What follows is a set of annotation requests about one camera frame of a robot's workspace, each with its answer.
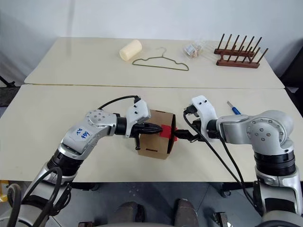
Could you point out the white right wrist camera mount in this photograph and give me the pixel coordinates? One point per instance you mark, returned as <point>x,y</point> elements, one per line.
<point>204,108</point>

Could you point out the dark metal stand foot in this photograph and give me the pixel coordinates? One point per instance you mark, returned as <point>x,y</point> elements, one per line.
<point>85,224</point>
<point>221,218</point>

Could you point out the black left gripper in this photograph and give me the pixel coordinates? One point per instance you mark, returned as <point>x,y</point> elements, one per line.
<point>138,130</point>

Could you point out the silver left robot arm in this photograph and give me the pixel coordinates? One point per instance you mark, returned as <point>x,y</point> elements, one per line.
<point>94,132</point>

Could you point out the red tape strip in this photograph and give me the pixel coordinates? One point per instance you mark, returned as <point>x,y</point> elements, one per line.
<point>166,132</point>

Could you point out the brown cardboard box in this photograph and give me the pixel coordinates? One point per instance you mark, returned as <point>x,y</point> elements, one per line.
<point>156,144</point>

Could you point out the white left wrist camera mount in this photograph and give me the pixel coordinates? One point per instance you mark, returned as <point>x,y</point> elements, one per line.
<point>139,111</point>

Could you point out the clear plastic bag with contents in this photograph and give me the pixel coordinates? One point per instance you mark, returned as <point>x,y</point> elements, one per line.
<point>190,50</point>

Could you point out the cream foam cylinder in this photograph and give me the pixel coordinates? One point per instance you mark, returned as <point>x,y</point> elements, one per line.
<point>130,50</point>

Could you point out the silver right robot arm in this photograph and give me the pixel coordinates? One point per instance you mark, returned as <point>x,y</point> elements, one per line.
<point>260,132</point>

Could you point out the dark wooden peg rack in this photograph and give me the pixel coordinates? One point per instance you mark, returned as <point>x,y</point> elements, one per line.
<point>236,64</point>

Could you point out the dark rounded shape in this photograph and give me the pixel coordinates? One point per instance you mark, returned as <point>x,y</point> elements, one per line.
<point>187,211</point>

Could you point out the black office chair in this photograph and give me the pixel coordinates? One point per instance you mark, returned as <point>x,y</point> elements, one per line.
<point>294,71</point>

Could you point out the yellow plastic object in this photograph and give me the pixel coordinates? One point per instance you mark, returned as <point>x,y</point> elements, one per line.
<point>2,191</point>

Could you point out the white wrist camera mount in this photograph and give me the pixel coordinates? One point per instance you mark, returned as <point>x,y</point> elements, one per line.
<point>139,111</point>
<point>204,108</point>

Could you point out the black table caster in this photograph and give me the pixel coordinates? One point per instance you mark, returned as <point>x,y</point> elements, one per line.
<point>88,186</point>
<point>226,190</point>

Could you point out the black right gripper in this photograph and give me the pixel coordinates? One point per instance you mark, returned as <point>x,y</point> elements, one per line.
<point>200,131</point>

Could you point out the black equipment stand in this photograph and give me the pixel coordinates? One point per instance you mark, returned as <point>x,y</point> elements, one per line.
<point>7,92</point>

